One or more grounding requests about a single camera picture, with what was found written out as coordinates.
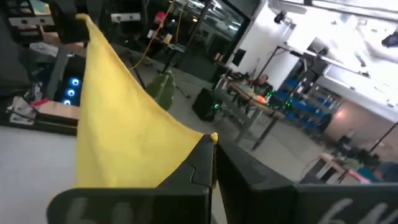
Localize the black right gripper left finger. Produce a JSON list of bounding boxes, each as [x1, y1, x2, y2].
[[46, 134, 217, 224]]

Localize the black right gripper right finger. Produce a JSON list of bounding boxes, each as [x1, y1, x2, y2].
[[216, 138, 398, 224]]

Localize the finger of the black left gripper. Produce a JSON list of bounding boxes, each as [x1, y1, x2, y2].
[[49, 0, 91, 45]]

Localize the yellow microfiber towel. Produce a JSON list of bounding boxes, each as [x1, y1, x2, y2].
[[72, 12, 219, 189]]

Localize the black computer with blue lights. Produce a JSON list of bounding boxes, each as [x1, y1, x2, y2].
[[53, 53, 87, 107]]

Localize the wooden workbench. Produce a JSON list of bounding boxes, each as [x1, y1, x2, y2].
[[214, 75, 286, 151]]

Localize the blue storage bin shelf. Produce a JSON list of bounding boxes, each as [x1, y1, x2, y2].
[[273, 77, 332, 133]]

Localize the black speaker box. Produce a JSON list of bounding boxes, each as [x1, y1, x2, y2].
[[192, 87, 222, 123]]

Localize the person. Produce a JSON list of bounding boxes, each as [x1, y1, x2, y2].
[[252, 73, 275, 96]]

